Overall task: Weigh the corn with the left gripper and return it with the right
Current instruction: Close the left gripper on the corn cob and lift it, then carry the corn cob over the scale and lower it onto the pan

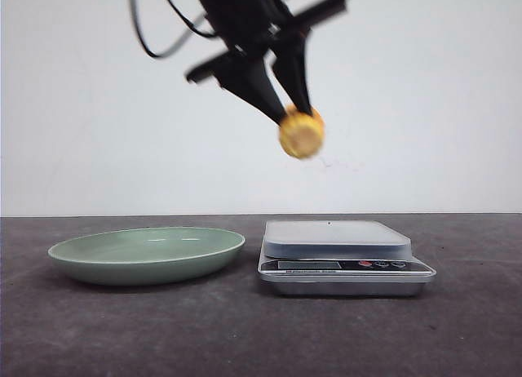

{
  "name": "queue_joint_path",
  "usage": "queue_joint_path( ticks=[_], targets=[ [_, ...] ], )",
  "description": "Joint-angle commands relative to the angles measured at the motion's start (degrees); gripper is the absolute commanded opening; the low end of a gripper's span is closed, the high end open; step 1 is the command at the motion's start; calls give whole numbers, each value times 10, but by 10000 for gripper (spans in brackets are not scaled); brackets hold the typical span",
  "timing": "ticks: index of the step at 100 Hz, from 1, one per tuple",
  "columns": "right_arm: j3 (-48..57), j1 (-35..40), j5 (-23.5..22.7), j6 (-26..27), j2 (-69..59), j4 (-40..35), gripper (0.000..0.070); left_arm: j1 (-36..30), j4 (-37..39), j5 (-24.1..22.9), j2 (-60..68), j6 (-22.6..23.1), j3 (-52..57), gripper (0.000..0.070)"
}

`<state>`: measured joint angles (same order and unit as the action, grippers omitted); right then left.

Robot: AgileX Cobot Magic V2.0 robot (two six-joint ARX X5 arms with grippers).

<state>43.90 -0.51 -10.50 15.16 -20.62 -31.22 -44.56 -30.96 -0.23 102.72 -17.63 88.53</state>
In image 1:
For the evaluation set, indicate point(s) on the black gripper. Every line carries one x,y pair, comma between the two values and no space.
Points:
250,28

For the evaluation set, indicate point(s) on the yellow corn cob piece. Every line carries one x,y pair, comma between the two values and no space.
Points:
301,135

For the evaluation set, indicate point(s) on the silver digital kitchen scale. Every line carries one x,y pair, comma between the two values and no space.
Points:
340,258

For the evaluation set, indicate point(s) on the green shallow plate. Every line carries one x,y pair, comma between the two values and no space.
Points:
146,256

